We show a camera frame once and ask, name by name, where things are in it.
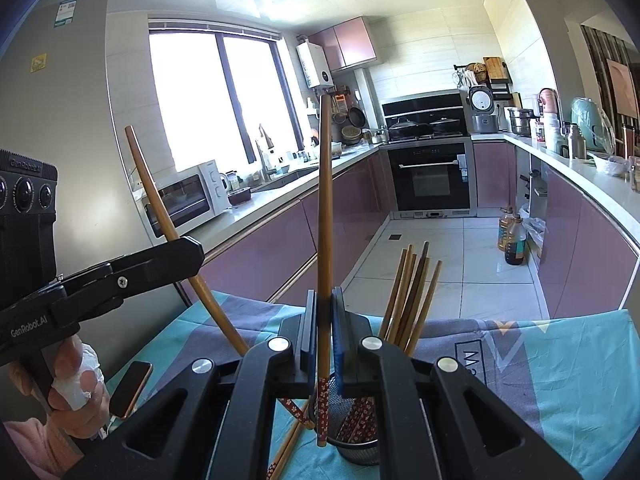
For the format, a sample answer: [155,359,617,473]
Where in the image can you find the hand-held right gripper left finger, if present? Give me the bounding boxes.
[62,289,318,480]

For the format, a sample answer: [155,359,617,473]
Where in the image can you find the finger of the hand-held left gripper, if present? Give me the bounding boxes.
[52,236,206,329]

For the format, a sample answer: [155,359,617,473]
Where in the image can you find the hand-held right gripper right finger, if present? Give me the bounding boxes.
[331,286,584,480]

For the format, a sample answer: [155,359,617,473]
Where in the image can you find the bunch of wooden chopsticks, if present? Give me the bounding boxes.
[337,241,444,446]

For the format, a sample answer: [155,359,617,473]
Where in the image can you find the wooden chopstick floral end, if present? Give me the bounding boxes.
[266,419,304,480]
[316,94,333,448]
[124,125,317,431]

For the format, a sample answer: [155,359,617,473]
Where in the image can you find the black mesh utensil holder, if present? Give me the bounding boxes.
[307,392,382,467]

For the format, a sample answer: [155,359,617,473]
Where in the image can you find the person's left forearm pink sleeve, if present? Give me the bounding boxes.
[2,417,87,480]

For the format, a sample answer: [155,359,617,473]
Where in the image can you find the person's left hand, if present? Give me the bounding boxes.
[7,336,111,442]

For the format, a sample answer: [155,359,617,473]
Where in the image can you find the white microwave oven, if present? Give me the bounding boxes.
[141,159,232,239]

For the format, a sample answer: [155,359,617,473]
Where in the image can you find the purple kitchen base cabinets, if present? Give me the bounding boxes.
[180,147,392,312]
[472,140,640,322]

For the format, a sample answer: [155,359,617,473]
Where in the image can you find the black smartphone orange edge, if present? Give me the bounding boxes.
[108,360,154,421]

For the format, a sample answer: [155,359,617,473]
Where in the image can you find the grey refrigerator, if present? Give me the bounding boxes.
[0,0,190,313]

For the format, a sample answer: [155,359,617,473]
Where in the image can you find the steel sink faucet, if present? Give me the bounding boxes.
[254,123,276,182]

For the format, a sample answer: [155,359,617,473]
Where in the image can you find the kitchen window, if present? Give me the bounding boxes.
[148,30,304,172]

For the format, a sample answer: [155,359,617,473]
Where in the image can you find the built-in black oven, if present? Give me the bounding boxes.
[386,140,475,219]

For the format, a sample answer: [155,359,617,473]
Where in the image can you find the yellow cooking oil bottle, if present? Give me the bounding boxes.
[497,206,521,253]

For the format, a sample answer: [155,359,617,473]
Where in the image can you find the dark sauce bottle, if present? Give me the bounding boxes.
[504,215,527,266]

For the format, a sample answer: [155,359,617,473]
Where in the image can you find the teal and grey tablecloth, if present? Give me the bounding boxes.
[97,287,640,480]

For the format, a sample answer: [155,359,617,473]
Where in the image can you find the black lidded pot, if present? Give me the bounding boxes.
[431,117,464,137]
[388,117,434,140]

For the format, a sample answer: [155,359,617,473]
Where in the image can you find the black integrated stove hood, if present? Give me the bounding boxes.
[381,91,469,142]

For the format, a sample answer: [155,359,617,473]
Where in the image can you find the white grey rice cooker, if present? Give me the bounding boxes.
[468,85,501,134]

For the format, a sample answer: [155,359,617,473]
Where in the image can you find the stainless steel pot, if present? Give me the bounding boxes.
[507,106,537,137]

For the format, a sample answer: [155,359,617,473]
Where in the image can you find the steel thermos flask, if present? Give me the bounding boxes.
[567,124,587,160]

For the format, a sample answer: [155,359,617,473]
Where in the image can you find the pink kettle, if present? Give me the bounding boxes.
[538,88,560,117]

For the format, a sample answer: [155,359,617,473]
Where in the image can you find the green appliance under plastic cover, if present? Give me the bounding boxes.
[571,97,614,154]

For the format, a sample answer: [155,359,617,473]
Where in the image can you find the dark slatted door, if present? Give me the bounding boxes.
[580,25,640,128]

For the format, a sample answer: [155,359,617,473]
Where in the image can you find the white wall water heater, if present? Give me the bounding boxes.
[295,41,335,89]

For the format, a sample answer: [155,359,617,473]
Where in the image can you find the purple wall cabinet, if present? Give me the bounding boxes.
[307,16,379,72]

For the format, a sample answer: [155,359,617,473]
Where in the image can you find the wall rack with cutting board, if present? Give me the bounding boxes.
[453,56,514,102]

